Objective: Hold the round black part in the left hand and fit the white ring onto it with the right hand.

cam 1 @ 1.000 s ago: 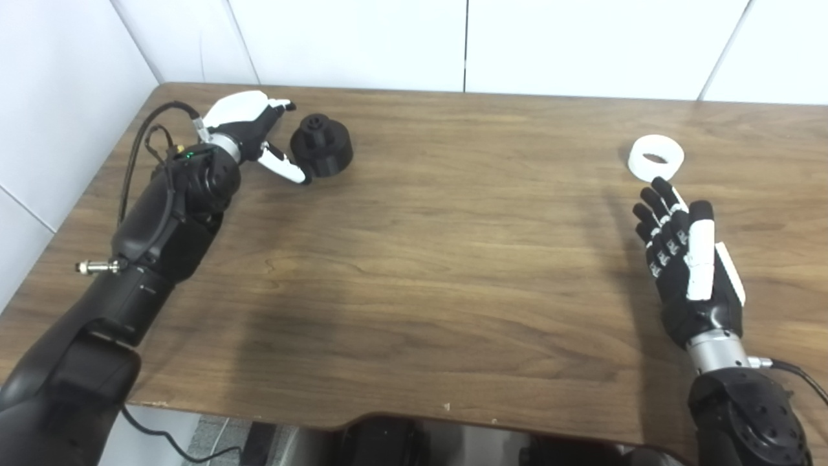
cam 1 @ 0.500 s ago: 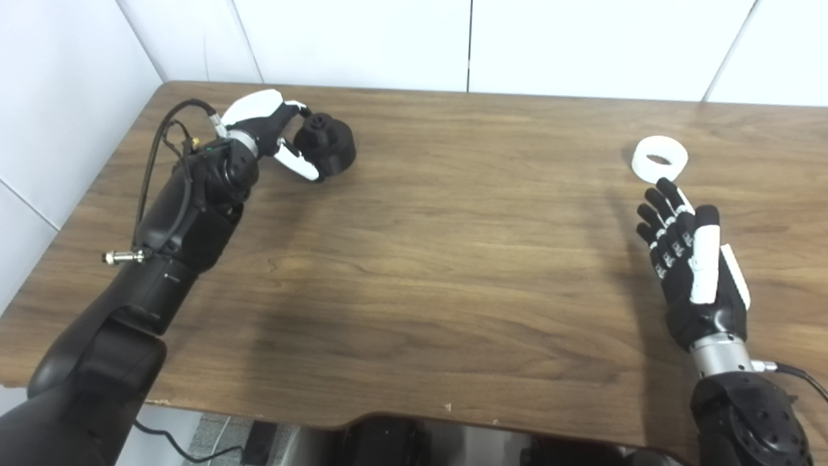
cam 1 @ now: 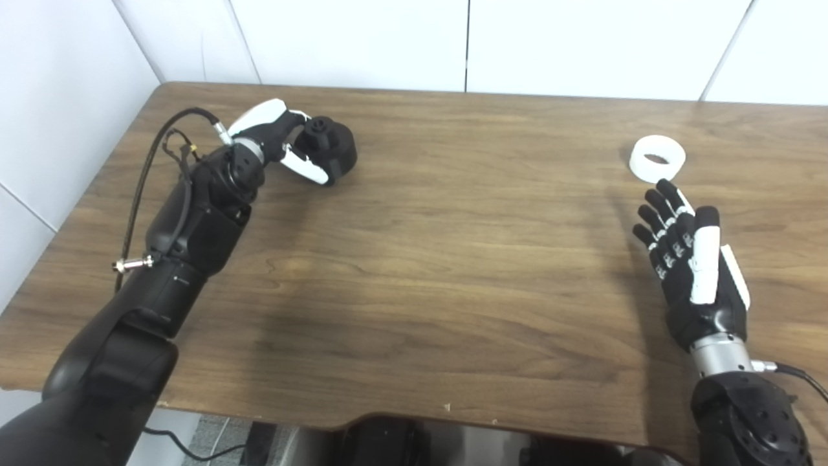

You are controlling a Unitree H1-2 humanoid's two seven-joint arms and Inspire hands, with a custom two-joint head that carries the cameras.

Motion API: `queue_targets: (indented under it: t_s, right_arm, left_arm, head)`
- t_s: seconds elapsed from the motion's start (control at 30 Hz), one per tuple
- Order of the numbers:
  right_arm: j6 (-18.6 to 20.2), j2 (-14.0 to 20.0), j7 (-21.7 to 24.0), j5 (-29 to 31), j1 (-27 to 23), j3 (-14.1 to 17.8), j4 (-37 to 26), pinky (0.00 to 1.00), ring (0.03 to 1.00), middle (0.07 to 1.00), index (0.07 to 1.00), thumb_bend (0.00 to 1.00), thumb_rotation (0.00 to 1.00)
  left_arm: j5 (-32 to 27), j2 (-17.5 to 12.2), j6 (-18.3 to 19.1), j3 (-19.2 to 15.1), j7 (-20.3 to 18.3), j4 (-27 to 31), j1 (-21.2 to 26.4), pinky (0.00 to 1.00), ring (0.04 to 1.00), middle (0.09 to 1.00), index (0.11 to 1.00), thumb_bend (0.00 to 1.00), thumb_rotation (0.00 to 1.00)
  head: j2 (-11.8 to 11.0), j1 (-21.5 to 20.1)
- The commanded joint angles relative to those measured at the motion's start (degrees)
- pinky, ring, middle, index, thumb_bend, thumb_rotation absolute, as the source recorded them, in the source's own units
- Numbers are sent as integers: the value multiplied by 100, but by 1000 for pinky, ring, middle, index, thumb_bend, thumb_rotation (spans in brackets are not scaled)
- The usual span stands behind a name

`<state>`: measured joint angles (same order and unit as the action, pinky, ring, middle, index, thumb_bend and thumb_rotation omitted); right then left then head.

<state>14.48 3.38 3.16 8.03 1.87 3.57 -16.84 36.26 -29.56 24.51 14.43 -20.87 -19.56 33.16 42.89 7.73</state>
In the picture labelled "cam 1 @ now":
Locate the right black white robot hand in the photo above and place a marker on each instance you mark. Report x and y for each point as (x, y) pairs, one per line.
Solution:
(705, 317)

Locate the black robot torso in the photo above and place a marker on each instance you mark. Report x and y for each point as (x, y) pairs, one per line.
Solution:
(401, 443)

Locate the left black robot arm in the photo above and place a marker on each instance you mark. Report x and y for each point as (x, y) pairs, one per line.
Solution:
(129, 323)

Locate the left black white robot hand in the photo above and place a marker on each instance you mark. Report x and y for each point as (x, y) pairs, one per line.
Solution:
(272, 126)

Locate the round black part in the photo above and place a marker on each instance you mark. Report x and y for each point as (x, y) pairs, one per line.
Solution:
(339, 152)

